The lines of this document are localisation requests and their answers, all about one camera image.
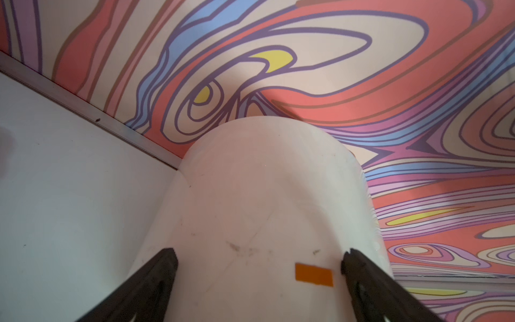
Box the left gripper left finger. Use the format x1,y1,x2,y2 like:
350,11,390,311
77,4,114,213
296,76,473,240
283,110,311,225
79,248,178,321

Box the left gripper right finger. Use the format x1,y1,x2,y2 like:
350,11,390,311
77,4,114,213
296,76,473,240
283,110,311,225
341,249,442,322

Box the cream round drawer cabinet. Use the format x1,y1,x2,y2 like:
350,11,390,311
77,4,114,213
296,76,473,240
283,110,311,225
132,116,392,321

